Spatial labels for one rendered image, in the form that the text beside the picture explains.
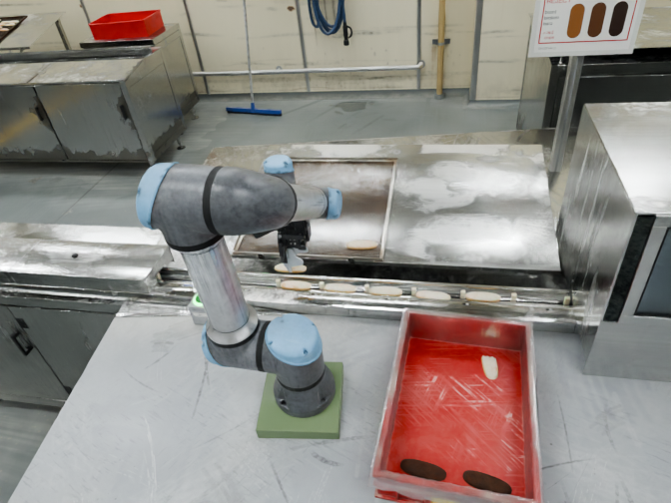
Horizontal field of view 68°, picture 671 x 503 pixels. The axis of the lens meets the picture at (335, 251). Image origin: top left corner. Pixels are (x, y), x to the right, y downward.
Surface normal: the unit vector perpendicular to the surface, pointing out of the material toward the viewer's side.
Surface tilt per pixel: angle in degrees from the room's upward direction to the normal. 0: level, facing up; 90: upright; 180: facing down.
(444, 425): 0
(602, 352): 90
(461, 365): 0
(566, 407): 0
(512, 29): 90
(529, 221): 10
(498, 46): 90
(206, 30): 89
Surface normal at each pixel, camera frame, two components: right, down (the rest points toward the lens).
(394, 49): -0.19, 0.62
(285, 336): 0.05, -0.72
